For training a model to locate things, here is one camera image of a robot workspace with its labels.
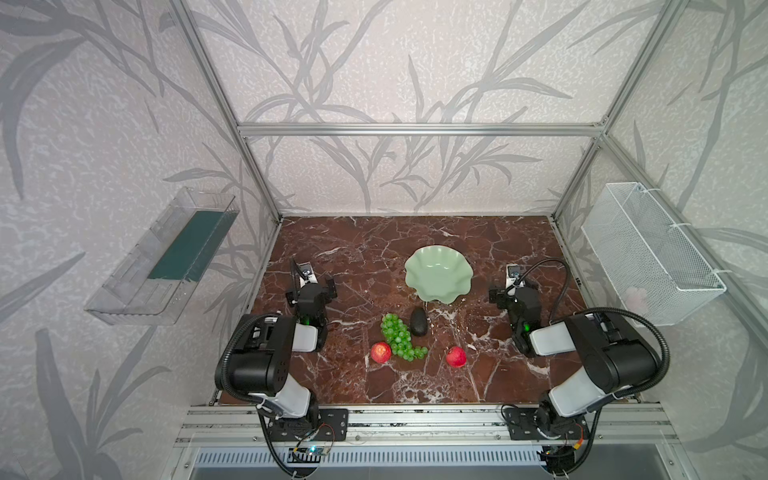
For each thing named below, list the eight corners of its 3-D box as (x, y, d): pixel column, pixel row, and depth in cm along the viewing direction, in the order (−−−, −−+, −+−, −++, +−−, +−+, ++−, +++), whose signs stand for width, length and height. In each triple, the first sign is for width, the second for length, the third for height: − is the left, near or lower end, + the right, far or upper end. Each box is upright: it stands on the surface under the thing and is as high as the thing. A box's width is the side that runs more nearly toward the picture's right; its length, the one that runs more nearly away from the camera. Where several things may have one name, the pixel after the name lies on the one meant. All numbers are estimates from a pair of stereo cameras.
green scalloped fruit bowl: (395, 278, 104) (395, 268, 100) (431, 244, 114) (432, 234, 109) (446, 317, 95) (448, 308, 90) (480, 277, 105) (484, 267, 100)
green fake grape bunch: (407, 370, 84) (407, 365, 80) (375, 330, 92) (374, 323, 88) (425, 355, 87) (426, 348, 83) (393, 316, 95) (393, 309, 91)
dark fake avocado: (410, 337, 90) (410, 332, 87) (410, 312, 95) (410, 307, 92) (427, 337, 90) (428, 332, 87) (426, 312, 95) (426, 307, 92)
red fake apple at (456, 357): (446, 369, 85) (448, 363, 81) (445, 352, 88) (447, 346, 84) (464, 369, 85) (467, 363, 81) (462, 352, 88) (465, 346, 84)
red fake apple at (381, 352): (371, 363, 85) (369, 358, 81) (372, 348, 88) (371, 342, 84) (391, 363, 85) (390, 358, 81) (391, 348, 88) (391, 342, 84)
